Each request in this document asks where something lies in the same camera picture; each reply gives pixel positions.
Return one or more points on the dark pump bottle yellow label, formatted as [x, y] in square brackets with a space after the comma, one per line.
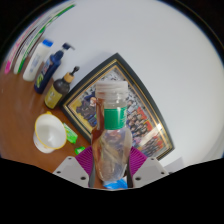
[55, 93]

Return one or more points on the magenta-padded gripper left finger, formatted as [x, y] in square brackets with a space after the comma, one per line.
[71, 170]

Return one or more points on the white bottle with blue cap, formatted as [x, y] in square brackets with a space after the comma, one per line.
[35, 63]

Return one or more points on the clear bottle with green label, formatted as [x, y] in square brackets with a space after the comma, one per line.
[111, 146]

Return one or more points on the blue pump bottle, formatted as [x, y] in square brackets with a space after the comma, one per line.
[46, 73]

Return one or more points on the white mug with yellow rim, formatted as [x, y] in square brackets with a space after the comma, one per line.
[50, 133]

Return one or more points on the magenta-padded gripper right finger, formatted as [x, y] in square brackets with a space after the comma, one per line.
[150, 170]

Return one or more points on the blue tissue pack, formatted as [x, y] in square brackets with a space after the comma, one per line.
[115, 185]

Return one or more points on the framed group picture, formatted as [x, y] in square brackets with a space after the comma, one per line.
[146, 126]

